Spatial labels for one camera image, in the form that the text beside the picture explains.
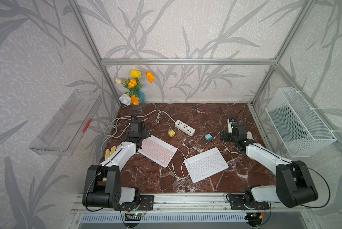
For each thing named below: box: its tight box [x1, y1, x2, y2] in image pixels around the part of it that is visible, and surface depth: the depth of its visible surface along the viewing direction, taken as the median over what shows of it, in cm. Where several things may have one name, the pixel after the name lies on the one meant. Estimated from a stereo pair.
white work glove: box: [246, 130, 255, 140], surface depth 104 cm
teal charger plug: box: [204, 133, 214, 143], surface depth 100 cm
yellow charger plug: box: [167, 128, 176, 138], surface depth 102 cm
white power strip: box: [174, 119, 196, 137], surface depth 104 cm
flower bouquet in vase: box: [114, 69, 155, 112], surface depth 93 cm
